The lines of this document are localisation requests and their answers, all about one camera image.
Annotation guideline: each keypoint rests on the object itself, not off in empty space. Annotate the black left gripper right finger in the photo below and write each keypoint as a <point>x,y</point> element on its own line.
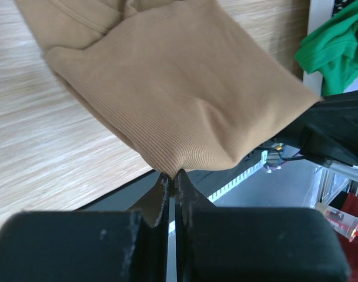
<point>252,243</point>

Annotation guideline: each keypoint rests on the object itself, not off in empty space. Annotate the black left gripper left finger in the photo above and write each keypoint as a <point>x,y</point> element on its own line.
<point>89,245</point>

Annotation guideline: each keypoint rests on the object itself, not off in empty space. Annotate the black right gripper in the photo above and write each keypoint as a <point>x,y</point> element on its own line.
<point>327,132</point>

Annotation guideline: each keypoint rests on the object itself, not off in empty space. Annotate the tan garment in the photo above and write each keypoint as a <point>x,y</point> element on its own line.
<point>180,82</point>

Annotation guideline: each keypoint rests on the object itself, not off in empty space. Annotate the green garment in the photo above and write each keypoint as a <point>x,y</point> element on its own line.
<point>334,50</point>

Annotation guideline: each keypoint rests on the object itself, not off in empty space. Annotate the white slotted cable duct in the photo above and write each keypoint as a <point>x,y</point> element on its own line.
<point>239,179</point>

